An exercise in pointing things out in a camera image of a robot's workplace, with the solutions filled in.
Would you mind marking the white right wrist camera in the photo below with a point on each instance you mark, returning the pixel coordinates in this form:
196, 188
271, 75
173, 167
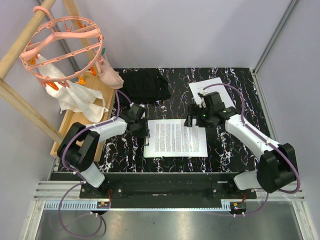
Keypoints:
202, 95

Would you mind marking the white paper stack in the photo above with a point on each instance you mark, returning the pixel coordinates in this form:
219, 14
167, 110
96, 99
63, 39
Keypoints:
197, 87

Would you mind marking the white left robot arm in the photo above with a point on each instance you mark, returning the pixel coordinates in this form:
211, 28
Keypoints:
78, 148

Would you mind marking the pink round clothes hanger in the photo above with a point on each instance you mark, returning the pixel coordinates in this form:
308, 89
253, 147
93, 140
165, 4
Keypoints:
58, 40

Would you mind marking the aluminium corner post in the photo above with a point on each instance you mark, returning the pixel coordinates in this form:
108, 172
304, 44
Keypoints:
276, 33

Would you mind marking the green clipboard folder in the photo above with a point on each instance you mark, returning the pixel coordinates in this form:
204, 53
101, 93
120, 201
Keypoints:
145, 148

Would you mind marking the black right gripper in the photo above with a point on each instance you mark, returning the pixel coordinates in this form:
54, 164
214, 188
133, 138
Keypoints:
193, 110

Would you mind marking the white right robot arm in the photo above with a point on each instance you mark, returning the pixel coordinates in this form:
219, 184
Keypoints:
277, 162

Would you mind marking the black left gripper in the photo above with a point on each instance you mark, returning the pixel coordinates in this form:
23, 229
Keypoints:
145, 133

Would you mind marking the black cloth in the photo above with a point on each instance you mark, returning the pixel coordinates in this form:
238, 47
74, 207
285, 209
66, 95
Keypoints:
144, 86

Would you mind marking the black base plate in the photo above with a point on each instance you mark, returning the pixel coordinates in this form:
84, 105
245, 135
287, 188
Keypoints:
167, 191

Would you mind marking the grey slotted cable duct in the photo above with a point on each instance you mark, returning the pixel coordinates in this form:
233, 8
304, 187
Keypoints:
72, 205

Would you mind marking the wooden rack frame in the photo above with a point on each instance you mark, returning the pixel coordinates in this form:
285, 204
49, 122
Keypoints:
18, 23

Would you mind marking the white towel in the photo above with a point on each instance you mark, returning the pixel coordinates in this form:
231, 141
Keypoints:
79, 99

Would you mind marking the pink bra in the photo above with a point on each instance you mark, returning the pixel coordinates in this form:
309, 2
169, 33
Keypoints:
108, 75

